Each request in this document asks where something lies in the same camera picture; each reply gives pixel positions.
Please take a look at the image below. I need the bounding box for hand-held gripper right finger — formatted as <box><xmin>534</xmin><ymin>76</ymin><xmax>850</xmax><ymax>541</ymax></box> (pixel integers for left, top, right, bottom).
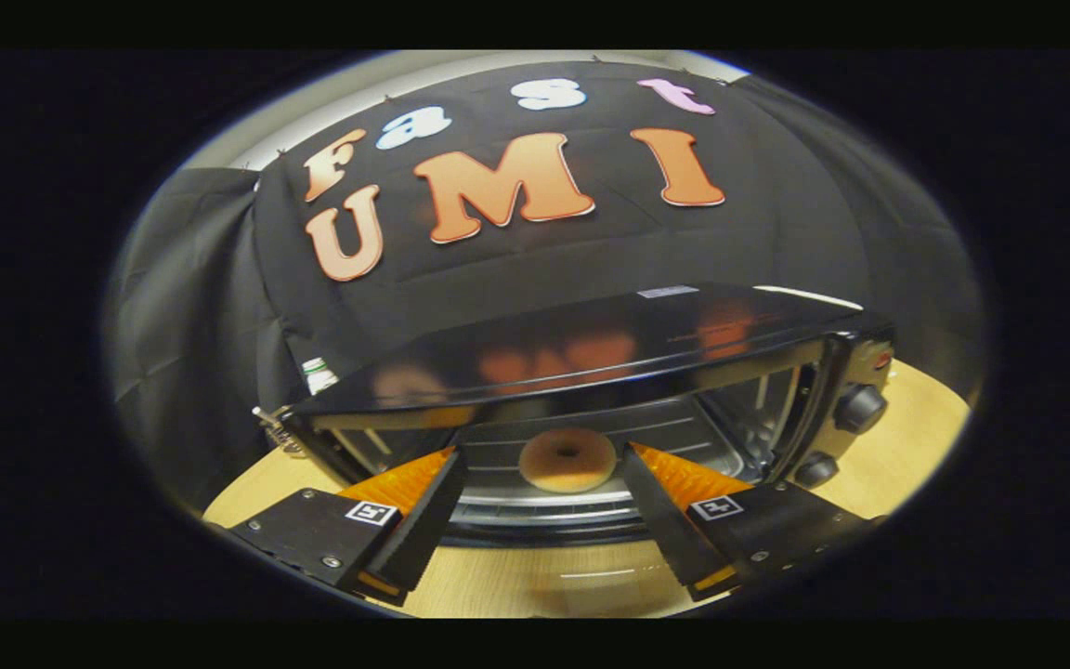
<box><xmin>619</xmin><ymin>442</ymin><xmax>880</xmax><ymax>603</ymax></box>

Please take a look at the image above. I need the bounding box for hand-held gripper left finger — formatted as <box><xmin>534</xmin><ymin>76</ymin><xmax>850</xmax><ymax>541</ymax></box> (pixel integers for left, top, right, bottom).
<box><xmin>230</xmin><ymin>447</ymin><xmax>469</xmax><ymax>607</ymax></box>

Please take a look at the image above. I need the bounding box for glazed brown donut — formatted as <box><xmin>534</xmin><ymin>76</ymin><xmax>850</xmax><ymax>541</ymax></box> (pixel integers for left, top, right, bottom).
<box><xmin>518</xmin><ymin>428</ymin><xmax>619</xmax><ymax>494</ymax></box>

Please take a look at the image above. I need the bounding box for black toaster oven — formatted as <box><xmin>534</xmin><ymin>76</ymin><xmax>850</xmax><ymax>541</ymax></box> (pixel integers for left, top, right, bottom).
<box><xmin>261</xmin><ymin>283</ymin><xmax>898</xmax><ymax>614</ymax></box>

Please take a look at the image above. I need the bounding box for white bottle green label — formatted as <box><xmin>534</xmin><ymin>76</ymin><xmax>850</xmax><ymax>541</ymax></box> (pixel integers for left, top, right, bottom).
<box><xmin>301</xmin><ymin>357</ymin><xmax>339</xmax><ymax>395</ymax></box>

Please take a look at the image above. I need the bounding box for wire mesh holder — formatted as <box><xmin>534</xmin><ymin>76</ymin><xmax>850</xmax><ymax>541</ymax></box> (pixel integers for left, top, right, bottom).
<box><xmin>252</xmin><ymin>405</ymin><xmax>308</xmax><ymax>458</ymax></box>

